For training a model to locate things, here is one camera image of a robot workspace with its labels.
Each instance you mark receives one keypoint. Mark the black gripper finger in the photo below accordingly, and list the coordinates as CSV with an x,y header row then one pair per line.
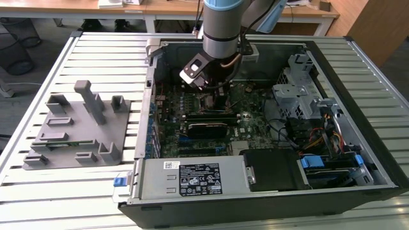
x,y
222,100

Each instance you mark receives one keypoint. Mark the metal locking lever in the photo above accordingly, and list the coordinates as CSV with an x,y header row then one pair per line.
x,y
238,99

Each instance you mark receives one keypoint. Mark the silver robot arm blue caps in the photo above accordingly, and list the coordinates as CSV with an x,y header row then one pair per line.
x,y
219,28

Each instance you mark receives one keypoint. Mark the CPU socket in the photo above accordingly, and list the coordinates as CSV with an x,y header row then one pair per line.
x,y
201,105

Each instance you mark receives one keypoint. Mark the black RAM slots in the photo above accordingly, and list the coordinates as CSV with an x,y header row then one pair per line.
x,y
210,118

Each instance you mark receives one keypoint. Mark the green motherboard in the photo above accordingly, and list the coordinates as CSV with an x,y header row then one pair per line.
x,y
251,119

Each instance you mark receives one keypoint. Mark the silver heat sink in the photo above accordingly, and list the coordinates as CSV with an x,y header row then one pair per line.
x,y
239,146

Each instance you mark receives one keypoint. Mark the silver drive cage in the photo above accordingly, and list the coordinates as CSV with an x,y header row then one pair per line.
x,y
287,92

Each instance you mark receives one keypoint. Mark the black expansion slot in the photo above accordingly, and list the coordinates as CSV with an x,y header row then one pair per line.
x,y
197,151

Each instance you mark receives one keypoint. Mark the black plastic shroud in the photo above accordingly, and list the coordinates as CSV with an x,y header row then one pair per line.
x,y
274,170

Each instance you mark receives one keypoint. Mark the blue disk carrier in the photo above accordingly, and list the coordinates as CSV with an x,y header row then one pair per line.
x,y
310,163

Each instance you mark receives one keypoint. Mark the white box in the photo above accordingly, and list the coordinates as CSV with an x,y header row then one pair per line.
x,y
131,2
109,4

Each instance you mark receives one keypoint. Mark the silver power supply unit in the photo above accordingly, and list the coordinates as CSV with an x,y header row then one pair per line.
x,y
153,182

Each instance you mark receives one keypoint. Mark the small brown box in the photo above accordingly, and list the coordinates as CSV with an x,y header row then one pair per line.
x,y
325,6

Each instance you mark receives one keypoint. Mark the blue case latch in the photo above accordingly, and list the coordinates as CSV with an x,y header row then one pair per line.
x,y
119,181

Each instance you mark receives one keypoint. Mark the grey parts rack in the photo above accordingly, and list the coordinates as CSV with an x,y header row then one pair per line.
x,y
80,134

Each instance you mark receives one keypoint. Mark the black open PC case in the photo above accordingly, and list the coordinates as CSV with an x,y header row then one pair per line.
x,y
223,213

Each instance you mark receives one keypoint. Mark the blue plastic clip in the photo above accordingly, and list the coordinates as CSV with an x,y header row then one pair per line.
x,y
357,160

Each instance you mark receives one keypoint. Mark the green RAM stick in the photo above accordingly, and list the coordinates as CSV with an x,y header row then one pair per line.
x,y
72,144

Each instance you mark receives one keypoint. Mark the wooden cabinet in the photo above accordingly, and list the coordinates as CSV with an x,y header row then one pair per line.
x,y
377,28

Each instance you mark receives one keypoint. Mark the black mesh bin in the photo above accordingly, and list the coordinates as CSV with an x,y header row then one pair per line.
x,y
26,31
17,60

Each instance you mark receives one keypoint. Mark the white stand base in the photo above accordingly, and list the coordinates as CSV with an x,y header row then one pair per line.
x,y
5,92

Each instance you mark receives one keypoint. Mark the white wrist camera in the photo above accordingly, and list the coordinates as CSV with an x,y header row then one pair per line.
x,y
191,72

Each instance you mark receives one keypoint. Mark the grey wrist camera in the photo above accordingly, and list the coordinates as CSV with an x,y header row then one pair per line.
x,y
251,56

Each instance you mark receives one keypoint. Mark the wooden desk white frame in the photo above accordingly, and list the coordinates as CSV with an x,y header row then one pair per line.
x,y
48,9
306,14

